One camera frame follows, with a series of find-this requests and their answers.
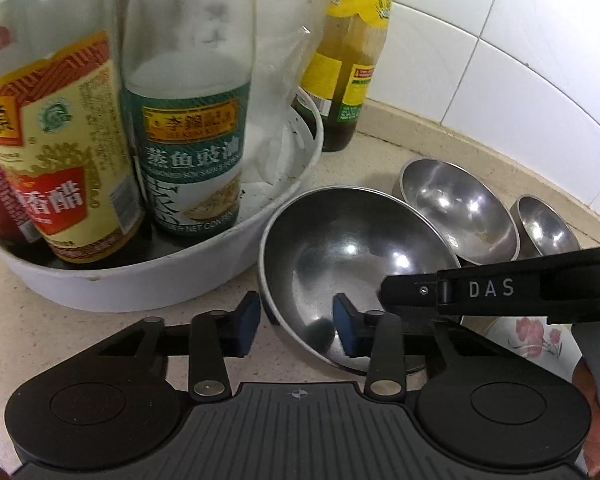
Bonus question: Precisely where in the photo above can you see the floral white plate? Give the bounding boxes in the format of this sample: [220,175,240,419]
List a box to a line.
[462,316,582,382]

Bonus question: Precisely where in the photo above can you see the steel bowl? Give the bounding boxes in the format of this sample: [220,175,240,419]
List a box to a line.
[510,195,581,259]
[393,157,520,266]
[258,185,460,376]

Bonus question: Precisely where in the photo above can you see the person right hand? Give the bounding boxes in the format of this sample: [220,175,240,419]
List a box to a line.
[572,358,600,479]

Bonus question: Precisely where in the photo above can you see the white two-tier spice rack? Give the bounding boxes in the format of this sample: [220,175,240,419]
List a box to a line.
[0,105,324,313]

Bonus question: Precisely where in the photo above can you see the red label soy sauce bottle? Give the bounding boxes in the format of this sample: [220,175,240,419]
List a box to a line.
[0,166,45,257]

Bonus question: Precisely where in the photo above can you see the green yellow oyster sauce bottle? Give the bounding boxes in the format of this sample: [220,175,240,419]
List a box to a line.
[294,0,392,152]

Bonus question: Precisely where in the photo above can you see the yellow cap vinegar bottle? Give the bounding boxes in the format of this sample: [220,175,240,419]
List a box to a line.
[0,0,150,268]

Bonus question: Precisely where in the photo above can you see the purple label soy bottle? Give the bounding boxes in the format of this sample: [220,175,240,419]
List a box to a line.
[122,0,256,247]

